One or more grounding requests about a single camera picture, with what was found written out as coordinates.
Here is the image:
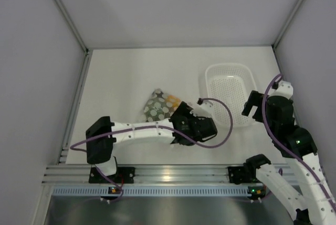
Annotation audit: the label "fake orange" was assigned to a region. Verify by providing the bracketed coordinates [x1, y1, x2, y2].
[166, 95, 181, 108]

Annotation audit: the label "polka dot zip bag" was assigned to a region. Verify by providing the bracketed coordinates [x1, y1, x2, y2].
[138, 89, 177, 122]

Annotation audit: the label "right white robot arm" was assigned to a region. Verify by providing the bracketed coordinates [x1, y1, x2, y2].
[242, 91, 335, 224]

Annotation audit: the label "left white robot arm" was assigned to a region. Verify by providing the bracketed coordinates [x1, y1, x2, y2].
[86, 102, 217, 183]

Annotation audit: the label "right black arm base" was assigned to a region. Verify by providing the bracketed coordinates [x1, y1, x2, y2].
[227, 166, 260, 185]

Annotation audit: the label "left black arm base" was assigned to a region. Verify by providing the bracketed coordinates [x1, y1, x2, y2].
[88, 166, 135, 184]

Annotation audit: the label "white perforated plastic basket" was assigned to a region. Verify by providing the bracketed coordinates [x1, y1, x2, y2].
[205, 63, 257, 127]

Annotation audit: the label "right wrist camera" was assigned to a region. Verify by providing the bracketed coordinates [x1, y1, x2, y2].
[270, 80, 293, 99]

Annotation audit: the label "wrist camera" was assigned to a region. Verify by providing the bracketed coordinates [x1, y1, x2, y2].
[197, 98, 213, 114]
[270, 80, 293, 99]

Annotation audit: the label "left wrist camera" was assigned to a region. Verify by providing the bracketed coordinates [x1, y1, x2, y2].
[197, 98, 213, 114]

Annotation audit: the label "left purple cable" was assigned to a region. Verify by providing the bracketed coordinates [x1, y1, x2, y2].
[69, 98, 234, 194]

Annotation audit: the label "white slotted cable duct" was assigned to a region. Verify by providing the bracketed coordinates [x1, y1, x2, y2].
[52, 185, 264, 197]

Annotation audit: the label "left aluminium side rail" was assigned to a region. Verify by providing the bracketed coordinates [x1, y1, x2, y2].
[56, 49, 93, 165]

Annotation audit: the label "left aluminium corner post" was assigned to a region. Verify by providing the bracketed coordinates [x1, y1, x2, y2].
[53, 0, 88, 53]

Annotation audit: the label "aluminium corner post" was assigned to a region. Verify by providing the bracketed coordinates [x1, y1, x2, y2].
[53, 0, 88, 53]
[272, 0, 305, 51]

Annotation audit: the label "right aluminium corner post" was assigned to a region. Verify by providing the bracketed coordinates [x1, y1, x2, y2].
[272, 0, 305, 51]

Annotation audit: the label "aluminium front rail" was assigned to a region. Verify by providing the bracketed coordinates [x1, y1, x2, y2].
[41, 164, 326, 185]

